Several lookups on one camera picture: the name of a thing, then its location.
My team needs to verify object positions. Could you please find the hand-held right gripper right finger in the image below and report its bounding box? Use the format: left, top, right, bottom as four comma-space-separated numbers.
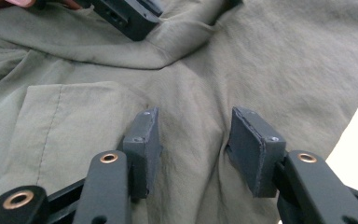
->
225, 105, 288, 199

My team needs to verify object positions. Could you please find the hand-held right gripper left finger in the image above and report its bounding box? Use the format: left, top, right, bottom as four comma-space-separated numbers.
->
122, 106, 164, 200

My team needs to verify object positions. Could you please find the olive green garment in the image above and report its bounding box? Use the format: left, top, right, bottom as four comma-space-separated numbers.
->
0, 0, 358, 224

